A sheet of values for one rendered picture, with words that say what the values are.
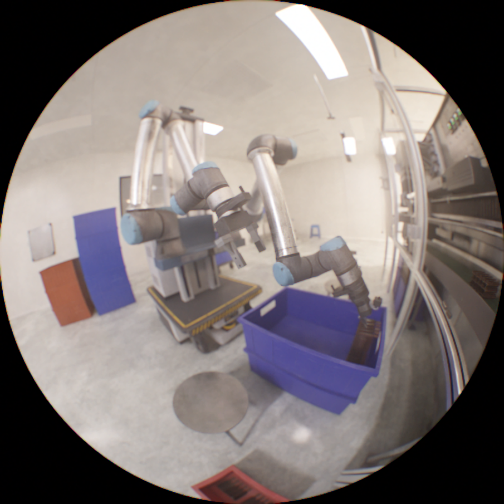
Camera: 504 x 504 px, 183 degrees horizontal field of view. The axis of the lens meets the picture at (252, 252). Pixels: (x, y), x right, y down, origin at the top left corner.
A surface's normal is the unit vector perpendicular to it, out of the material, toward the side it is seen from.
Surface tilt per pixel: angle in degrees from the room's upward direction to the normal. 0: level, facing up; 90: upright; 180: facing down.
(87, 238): 90
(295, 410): 0
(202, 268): 90
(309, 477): 0
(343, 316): 90
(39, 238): 90
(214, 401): 0
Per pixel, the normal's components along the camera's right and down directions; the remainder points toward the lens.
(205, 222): 0.77, 0.07
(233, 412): -0.10, -0.97
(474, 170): -0.67, 0.23
